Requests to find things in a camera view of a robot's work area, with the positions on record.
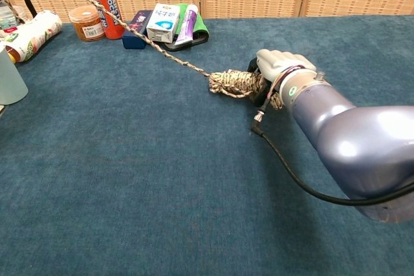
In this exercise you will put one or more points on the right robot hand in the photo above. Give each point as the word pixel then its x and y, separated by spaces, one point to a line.
pixel 281 62

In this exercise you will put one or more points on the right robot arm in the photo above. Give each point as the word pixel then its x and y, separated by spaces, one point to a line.
pixel 355 146

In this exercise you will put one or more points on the green cloth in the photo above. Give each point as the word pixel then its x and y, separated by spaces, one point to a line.
pixel 202 27

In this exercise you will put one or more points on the purple toothpaste tube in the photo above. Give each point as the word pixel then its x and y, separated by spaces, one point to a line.
pixel 187 25

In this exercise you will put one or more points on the white milk carton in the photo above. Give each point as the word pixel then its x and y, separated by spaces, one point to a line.
pixel 161 24

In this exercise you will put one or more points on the dark blue box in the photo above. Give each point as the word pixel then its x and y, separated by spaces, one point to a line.
pixel 132 41

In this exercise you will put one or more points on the orange drink can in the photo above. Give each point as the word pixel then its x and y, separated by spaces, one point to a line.
pixel 111 27

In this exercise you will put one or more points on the orange sauce plastic jar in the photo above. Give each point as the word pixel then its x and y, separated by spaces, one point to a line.
pixel 86 25

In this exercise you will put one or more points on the blue table carpet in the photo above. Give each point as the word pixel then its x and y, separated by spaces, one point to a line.
pixel 129 192

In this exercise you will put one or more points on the white printed bottle yellow cap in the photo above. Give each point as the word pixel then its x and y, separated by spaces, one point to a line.
pixel 35 35

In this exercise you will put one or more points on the light blue cup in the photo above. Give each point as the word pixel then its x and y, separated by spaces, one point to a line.
pixel 9 79

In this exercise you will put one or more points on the clear tub with clips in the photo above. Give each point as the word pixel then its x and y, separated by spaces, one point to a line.
pixel 7 19

